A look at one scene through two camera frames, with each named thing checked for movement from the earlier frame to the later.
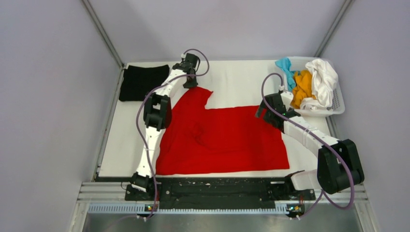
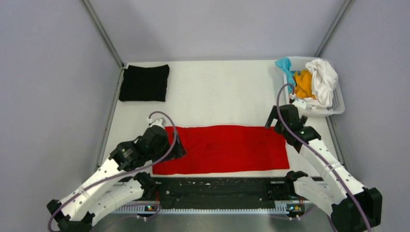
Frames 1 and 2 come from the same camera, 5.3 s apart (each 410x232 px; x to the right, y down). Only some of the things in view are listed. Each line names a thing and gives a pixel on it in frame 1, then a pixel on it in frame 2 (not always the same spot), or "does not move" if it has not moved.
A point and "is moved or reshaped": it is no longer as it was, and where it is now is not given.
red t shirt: x=200 y=140 is moved or reshaped
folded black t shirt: x=139 y=81 does not move
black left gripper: x=192 y=84 -> x=179 y=152
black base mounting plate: x=225 y=193 does not move
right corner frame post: x=342 y=13 does not move
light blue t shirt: x=285 y=63 does not move
